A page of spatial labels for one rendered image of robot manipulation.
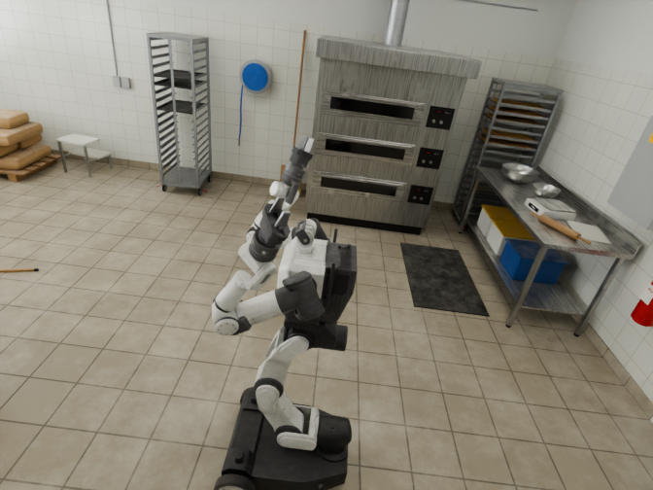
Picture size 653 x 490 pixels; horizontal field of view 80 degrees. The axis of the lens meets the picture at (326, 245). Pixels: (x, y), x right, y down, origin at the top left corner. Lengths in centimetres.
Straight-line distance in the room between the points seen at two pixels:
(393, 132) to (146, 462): 362
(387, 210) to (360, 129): 102
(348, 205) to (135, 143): 320
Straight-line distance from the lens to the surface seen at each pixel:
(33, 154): 637
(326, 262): 150
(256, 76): 534
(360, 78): 435
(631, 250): 388
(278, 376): 195
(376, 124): 443
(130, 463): 261
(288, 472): 230
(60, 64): 652
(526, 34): 571
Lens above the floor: 216
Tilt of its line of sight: 30 degrees down
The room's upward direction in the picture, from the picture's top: 8 degrees clockwise
